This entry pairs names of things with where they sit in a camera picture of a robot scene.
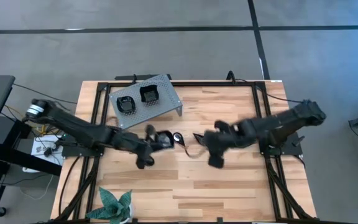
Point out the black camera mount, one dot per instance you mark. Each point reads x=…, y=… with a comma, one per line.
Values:
x=219, y=221

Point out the black teardrop mini plate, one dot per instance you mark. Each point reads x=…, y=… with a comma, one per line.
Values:
x=199, y=139
x=179, y=140

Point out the black aluminium table frame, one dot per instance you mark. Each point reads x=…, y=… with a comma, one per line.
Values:
x=213, y=83

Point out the black caster wheel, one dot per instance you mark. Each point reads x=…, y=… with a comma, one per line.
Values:
x=0, y=212

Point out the black square mini plate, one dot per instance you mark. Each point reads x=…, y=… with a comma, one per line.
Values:
x=149, y=94

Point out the white power strip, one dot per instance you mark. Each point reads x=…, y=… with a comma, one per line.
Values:
x=39, y=149

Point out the grey perforated metal riser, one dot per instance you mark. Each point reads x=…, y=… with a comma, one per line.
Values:
x=166, y=99

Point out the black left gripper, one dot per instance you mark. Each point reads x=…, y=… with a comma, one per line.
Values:
x=143, y=144

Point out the black clamp lever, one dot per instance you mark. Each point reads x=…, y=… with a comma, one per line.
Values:
x=298, y=141

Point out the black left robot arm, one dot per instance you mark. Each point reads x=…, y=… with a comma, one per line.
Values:
x=79, y=129

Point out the long black floor tape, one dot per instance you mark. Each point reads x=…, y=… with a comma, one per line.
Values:
x=166, y=29

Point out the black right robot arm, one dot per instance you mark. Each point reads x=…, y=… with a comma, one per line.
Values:
x=278, y=124

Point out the white plant pot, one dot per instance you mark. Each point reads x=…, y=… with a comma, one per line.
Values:
x=131, y=211

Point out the black bar behind table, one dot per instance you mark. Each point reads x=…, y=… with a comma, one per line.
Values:
x=126, y=77

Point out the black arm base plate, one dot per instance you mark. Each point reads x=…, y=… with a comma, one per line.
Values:
x=73, y=152
x=291, y=149

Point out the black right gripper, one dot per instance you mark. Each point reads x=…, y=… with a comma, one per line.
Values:
x=217, y=143

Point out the green leafy plant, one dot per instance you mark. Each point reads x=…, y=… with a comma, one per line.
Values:
x=112, y=205

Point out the black desk frame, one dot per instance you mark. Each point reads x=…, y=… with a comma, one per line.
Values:
x=26, y=161

